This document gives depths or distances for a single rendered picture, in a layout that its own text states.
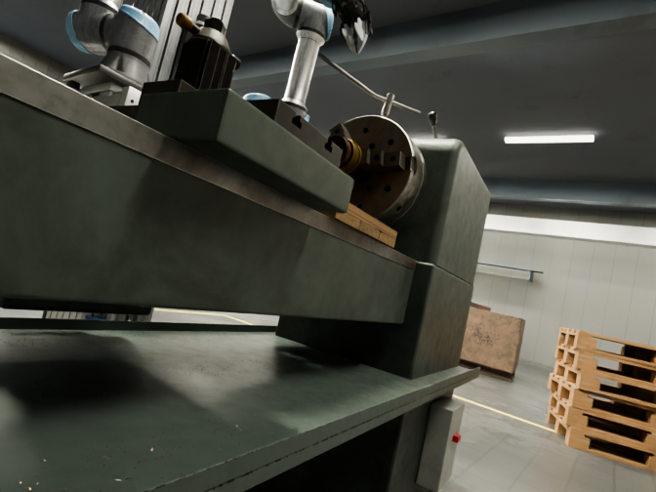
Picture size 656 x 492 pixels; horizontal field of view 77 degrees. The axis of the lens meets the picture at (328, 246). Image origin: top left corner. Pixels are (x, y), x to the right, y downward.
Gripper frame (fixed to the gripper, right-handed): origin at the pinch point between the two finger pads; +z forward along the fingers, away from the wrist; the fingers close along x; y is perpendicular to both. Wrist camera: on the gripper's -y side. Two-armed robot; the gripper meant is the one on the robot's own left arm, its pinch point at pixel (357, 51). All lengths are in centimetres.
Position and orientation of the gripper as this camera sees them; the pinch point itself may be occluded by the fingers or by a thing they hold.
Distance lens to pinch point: 124.0
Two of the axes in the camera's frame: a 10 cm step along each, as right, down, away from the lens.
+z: 0.6, 9.7, -2.4
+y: -4.9, -1.8, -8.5
